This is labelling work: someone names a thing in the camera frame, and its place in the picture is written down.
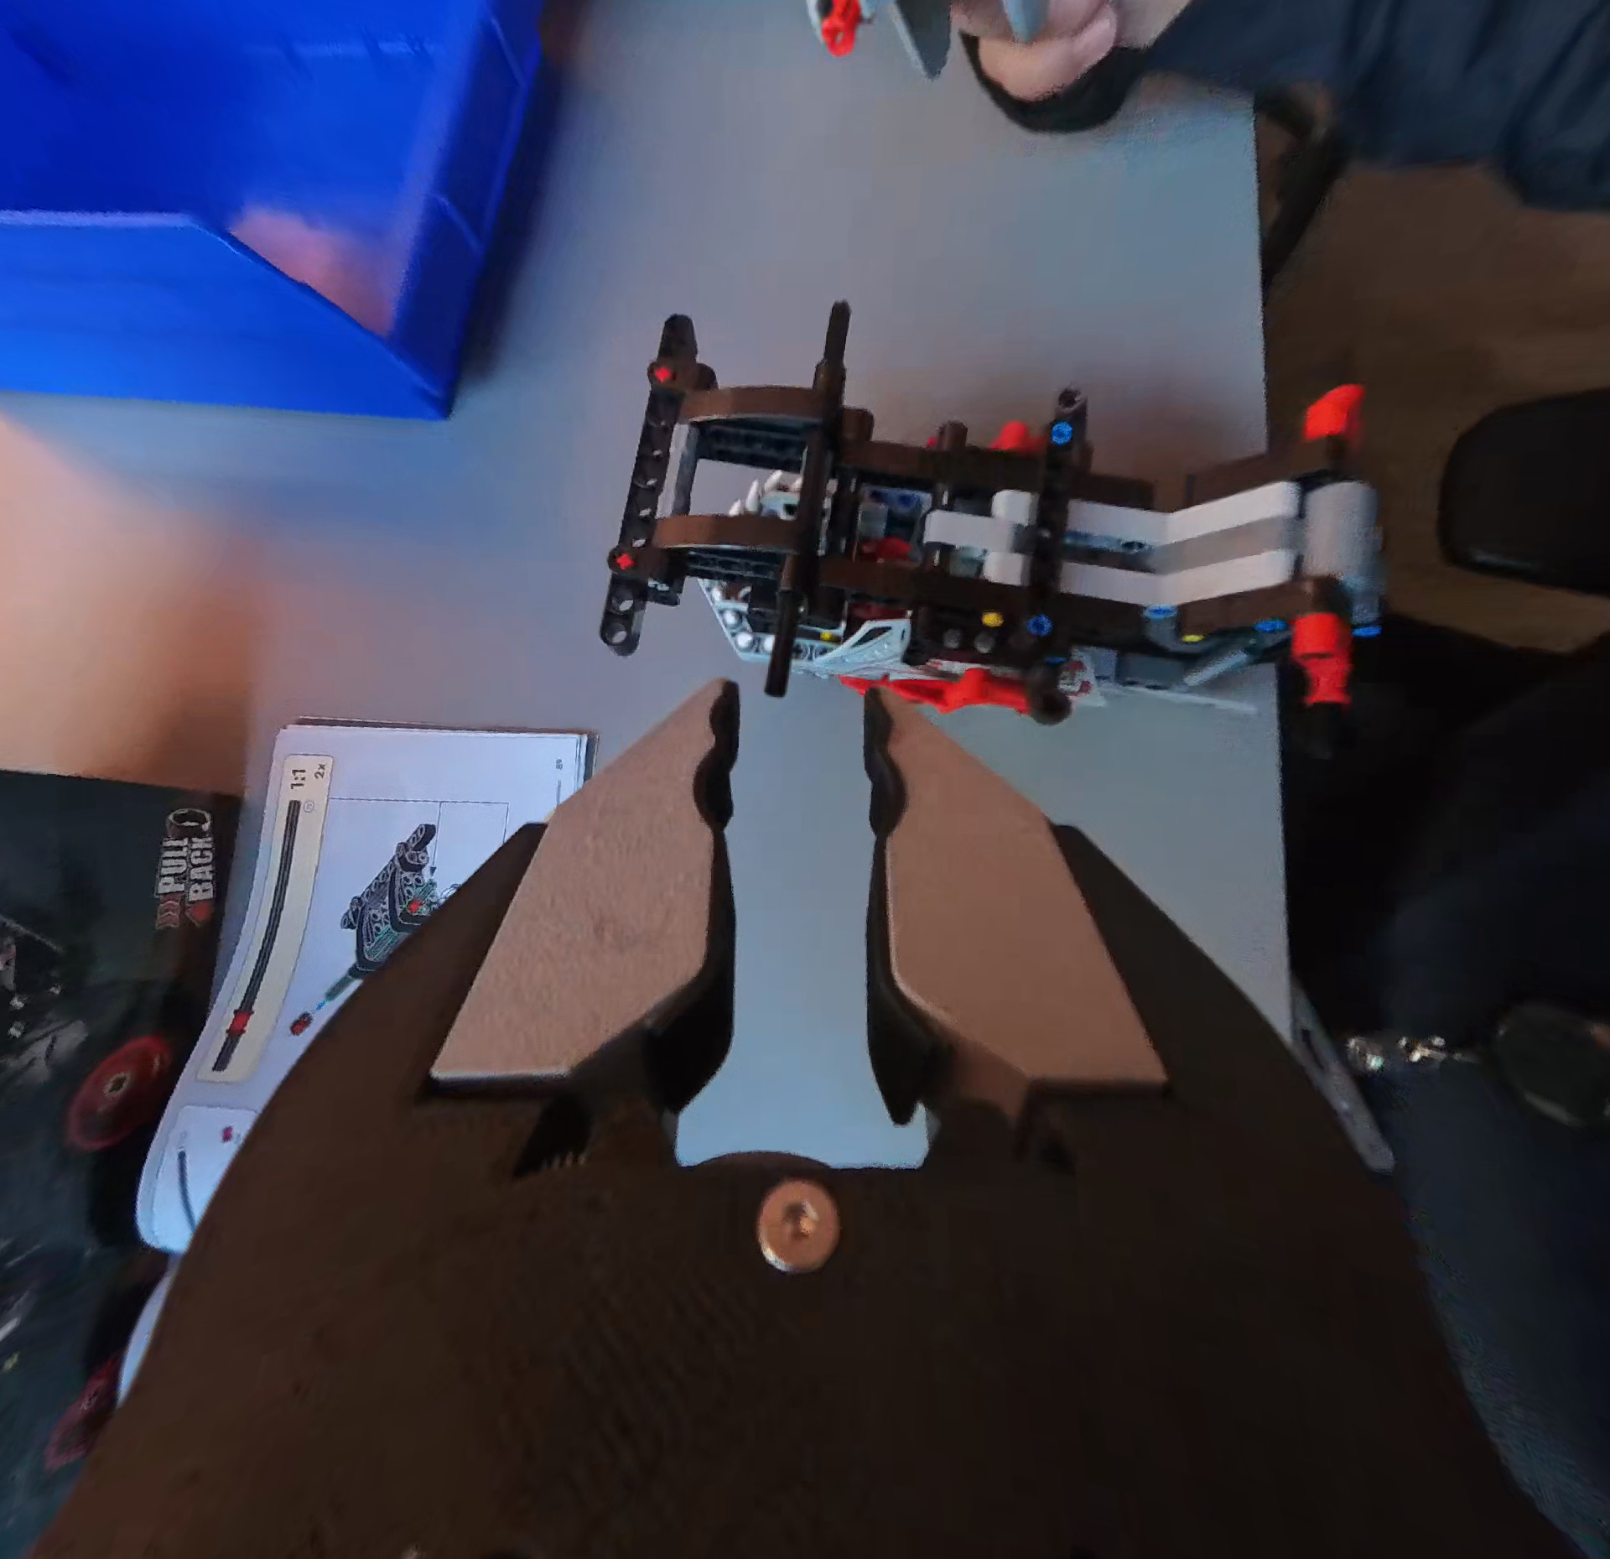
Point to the black lego vehicle model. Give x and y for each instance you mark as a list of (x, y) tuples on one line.
[(880, 540)]

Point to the black lego set box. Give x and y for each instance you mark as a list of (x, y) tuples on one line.
[(76, 956)]

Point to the small red lego piece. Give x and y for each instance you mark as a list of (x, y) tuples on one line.
[(841, 17)]

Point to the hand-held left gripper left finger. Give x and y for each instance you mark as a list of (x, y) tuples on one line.
[(592, 931)]

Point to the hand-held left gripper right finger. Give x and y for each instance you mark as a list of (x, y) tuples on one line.
[(1008, 944)]

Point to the blue plastic bin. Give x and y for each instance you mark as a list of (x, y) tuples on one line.
[(252, 138)]

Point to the lego instruction booklet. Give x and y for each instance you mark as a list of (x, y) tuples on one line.
[(379, 816)]

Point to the black office chair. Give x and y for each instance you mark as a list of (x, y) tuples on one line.
[(1534, 490), (1483, 830)]

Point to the person's right hand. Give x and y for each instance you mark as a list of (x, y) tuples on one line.
[(1065, 43)]

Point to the person's right forearm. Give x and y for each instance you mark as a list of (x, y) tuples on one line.
[(1383, 48)]

